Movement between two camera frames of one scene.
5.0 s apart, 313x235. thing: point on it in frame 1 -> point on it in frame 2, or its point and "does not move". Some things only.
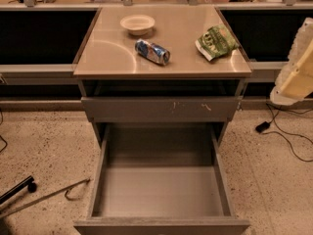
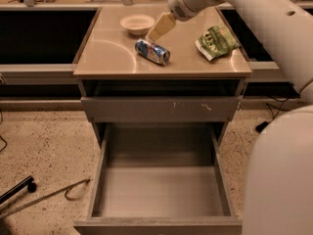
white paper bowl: (138, 24) does not move
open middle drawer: (161, 179) does not move
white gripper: (297, 72) -> (180, 4)
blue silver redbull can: (153, 51) does not move
